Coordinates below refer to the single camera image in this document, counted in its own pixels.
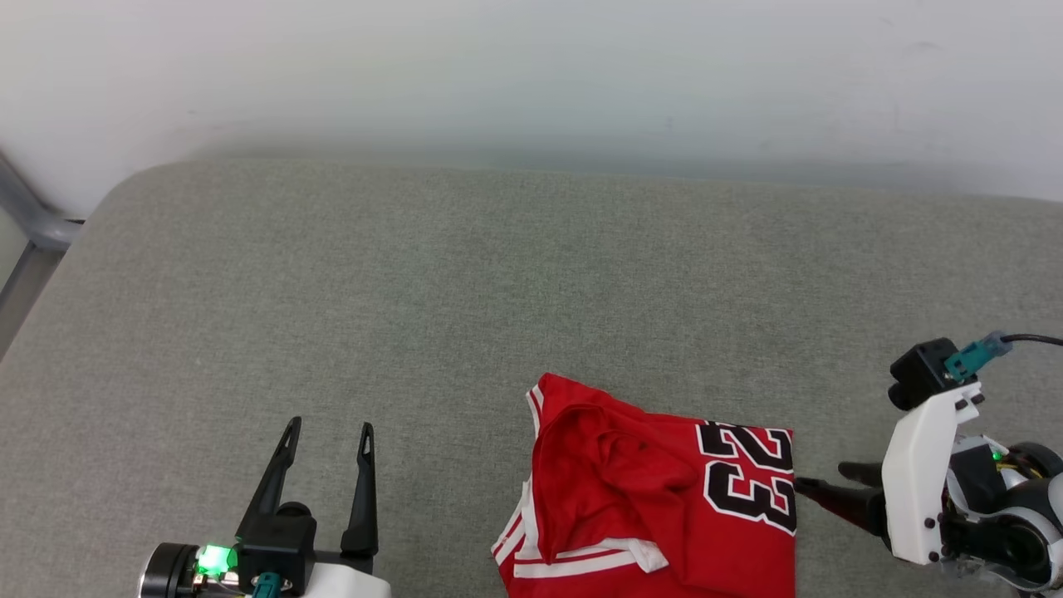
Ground grey fabric sofa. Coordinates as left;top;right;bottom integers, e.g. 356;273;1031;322
0;158;1063;598

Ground grey metal frame pipe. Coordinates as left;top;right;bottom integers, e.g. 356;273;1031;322
0;152;86;360

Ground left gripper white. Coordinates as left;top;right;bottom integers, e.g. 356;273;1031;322
235;415;394;598

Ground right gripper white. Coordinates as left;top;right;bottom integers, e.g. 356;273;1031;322
794;382;1012;567

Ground red basketball jersey number 23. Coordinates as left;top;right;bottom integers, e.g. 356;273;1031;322
492;372;800;598

